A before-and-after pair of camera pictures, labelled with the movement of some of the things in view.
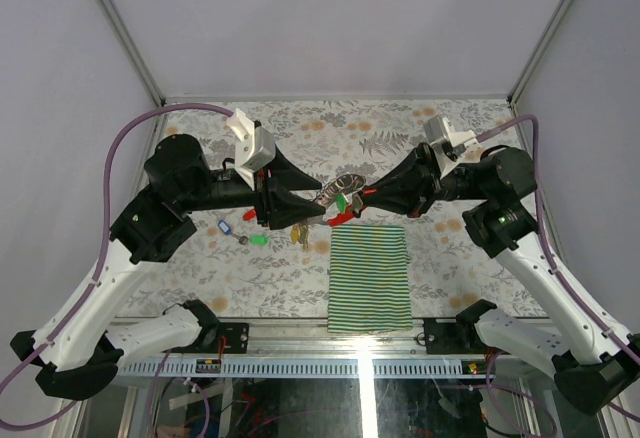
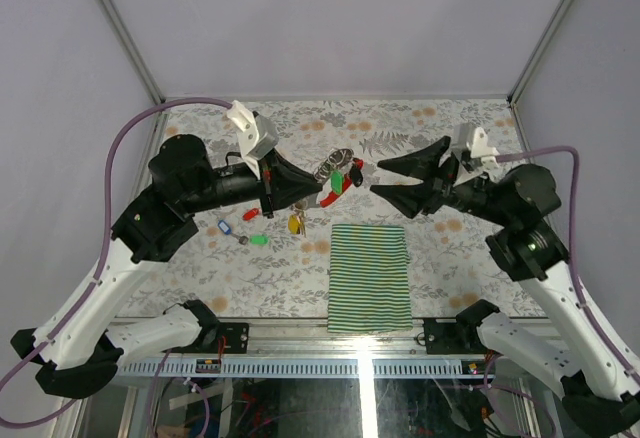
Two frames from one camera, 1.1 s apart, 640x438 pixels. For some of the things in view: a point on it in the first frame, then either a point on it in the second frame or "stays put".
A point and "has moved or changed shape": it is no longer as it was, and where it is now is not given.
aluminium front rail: [289, 339] stays put
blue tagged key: [224, 227] stays put
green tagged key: [341, 202] -> [337, 181]
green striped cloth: [371, 286] stays put
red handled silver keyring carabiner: [343, 194] -> [340, 164]
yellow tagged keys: [299, 234] has moved or changed shape
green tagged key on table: [256, 240] stays put
